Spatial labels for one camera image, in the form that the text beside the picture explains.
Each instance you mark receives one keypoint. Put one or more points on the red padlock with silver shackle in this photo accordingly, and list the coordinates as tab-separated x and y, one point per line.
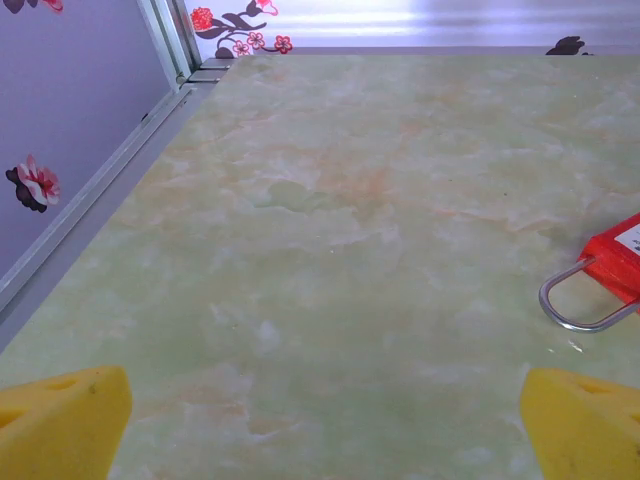
612	265

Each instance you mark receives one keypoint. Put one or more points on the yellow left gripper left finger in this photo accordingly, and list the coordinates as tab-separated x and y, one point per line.
60	425

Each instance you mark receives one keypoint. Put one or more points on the aluminium frame post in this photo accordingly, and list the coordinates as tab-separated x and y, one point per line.
167	40

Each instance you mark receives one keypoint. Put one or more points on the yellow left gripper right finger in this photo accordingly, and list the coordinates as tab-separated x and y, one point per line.
585	435

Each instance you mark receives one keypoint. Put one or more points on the aluminium frame side rail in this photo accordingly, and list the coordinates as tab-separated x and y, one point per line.
100	187

